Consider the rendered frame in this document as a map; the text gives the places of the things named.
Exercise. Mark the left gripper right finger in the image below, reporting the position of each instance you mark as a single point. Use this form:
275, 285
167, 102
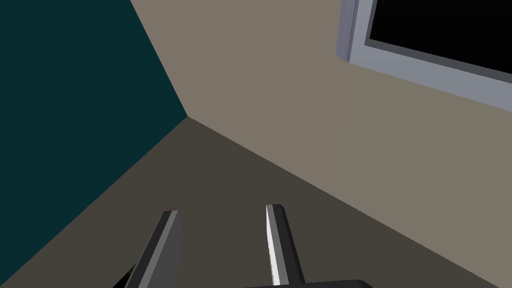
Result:
282, 248

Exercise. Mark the grey framed window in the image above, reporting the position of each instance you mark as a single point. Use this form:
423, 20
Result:
424, 60

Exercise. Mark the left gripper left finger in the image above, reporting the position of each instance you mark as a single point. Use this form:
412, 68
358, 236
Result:
160, 256

